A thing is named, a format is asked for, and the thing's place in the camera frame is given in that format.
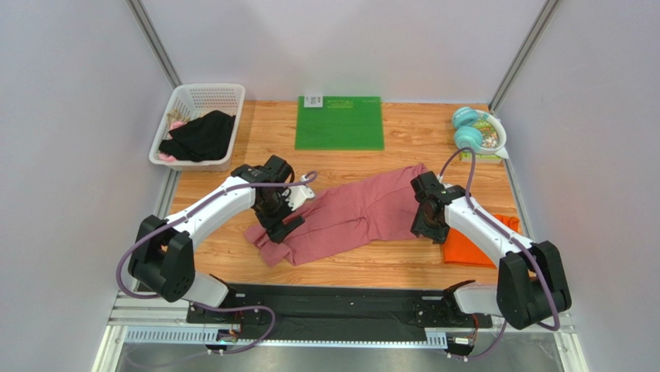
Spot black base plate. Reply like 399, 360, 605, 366
187, 284, 493, 342

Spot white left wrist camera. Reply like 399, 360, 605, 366
286, 176, 316, 211

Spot teal headphones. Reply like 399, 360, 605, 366
452, 106, 509, 159

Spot folded orange t shirt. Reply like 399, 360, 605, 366
442, 229, 495, 268

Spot pink t shirt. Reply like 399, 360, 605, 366
244, 163, 428, 267

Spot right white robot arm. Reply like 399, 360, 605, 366
411, 172, 572, 330

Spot aluminium frame rail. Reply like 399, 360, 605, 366
105, 291, 576, 348

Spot green cutting mat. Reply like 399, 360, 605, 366
294, 95, 385, 150

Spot white plastic basket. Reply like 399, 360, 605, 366
148, 83, 246, 171

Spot black garment in basket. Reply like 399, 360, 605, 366
170, 110, 235, 163

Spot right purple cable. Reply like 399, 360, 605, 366
437, 146, 562, 360

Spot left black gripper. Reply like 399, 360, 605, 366
253, 187, 304, 243

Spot pink item in basket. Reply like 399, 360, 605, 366
158, 121, 185, 163

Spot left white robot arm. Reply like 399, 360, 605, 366
115, 156, 318, 308

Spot green picture book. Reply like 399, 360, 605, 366
453, 115, 505, 164

